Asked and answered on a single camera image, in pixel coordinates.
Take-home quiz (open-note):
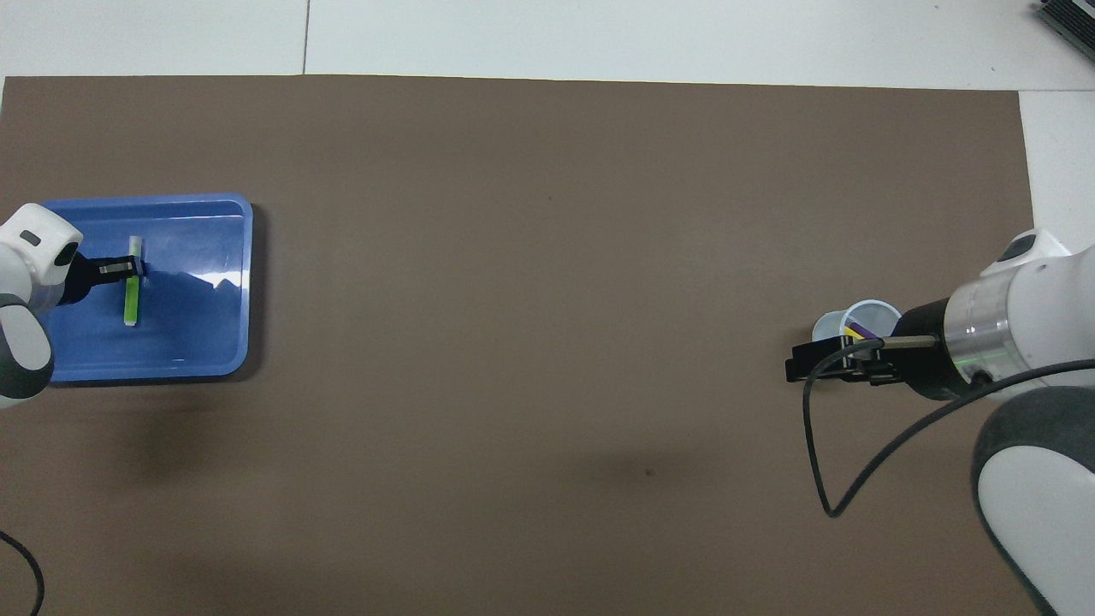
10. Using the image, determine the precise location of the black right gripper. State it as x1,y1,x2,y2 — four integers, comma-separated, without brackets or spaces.
785,298,983,402

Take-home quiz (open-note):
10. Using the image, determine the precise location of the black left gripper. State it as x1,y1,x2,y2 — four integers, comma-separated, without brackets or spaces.
58,252,149,309

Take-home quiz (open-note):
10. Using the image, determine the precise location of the green pen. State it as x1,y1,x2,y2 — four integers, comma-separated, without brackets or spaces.
123,237,147,329

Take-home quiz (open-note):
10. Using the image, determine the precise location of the translucent plastic cup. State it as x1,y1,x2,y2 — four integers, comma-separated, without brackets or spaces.
811,299,904,345

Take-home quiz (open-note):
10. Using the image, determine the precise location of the blue plastic tray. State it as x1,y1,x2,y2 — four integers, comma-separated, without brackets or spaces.
38,193,255,382

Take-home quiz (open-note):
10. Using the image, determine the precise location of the brown table mat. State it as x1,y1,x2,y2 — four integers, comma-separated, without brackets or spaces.
0,74,1077,616

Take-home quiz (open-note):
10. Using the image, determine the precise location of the grey ribbed device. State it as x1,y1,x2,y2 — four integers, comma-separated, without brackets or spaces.
1037,0,1095,40

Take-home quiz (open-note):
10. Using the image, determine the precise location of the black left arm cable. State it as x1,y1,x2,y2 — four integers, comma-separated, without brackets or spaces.
0,530,46,616

